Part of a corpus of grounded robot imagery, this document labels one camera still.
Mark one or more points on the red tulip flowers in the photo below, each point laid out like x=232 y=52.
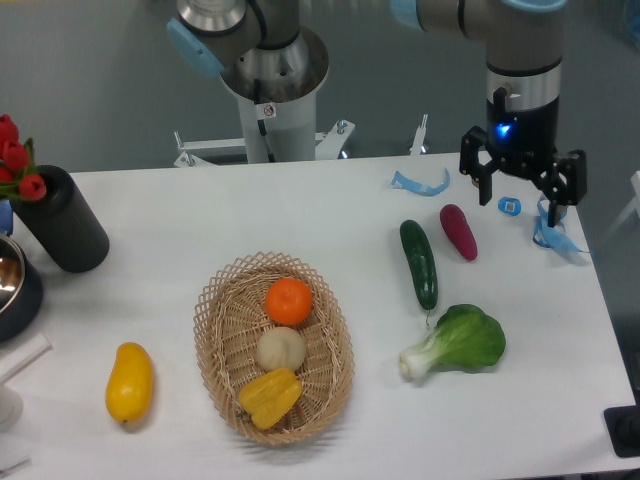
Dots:
x=20 y=179

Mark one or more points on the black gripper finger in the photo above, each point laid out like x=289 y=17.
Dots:
x=564 y=183
x=469 y=163

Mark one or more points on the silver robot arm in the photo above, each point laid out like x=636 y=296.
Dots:
x=523 y=40

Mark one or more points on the purple sweet potato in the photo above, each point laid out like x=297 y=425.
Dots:
x=458 y=231

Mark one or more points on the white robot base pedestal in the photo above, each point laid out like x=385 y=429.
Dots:
x=276 y=94

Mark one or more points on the blue tape strip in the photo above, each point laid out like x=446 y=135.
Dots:
x=553 y=238
x=401 y=182

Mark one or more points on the green cucumber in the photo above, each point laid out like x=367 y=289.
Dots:
x=421 y=263

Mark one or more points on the black metal bowl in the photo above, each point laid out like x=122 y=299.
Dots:
x=21 y=290

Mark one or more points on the black cylindrical vase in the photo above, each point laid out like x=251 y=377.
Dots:
x=64 y=223

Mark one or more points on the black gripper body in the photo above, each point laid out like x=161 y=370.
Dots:
x=521 y=143

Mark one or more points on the blue tape strip right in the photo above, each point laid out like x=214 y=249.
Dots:
x=553 y=238

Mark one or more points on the black device at edge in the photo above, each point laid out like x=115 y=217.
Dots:
x=623 y=428

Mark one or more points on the orange tangerine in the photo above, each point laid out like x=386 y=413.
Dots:
x=288 y=301

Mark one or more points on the green bok choy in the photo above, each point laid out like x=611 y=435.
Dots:
x=464 y=337

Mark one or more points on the white garlic bulb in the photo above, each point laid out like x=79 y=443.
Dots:
x=281 y=347

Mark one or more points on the woven wicker basket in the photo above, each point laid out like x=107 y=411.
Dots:
x=229 y=320

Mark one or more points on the white object at left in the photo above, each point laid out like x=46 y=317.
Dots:
x=15 y=452

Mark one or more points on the yellow bell pepper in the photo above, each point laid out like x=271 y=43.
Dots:
x=269 y=397

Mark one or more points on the yellow mango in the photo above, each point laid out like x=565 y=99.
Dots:
x=129 y=390

